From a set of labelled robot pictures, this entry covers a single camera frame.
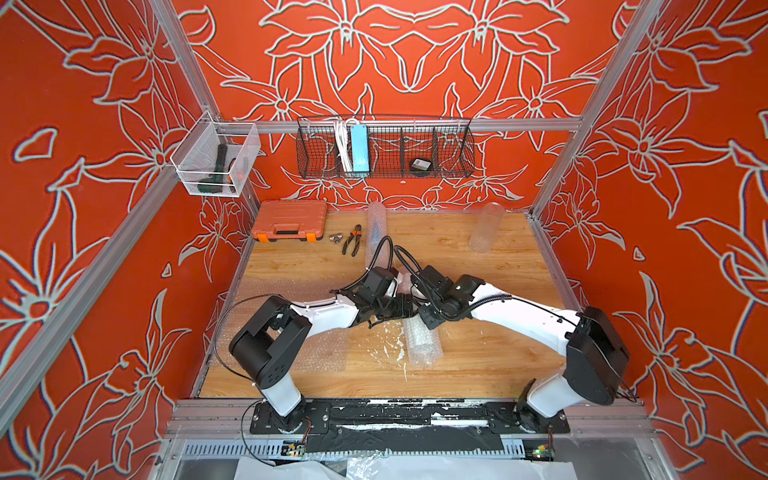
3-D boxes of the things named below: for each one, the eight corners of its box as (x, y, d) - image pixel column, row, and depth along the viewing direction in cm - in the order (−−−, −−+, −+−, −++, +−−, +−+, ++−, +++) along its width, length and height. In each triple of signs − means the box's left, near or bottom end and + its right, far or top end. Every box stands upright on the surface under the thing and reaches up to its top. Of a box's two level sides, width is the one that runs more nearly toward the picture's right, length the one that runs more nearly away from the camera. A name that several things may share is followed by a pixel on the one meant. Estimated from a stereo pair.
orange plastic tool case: (252, 242, 111) (247, 233, 108) (264, 208, 123) (261, 199, 119) (323, 242, 111) (321, 233, 107) (329, 208, 123) (327, 199, 119)
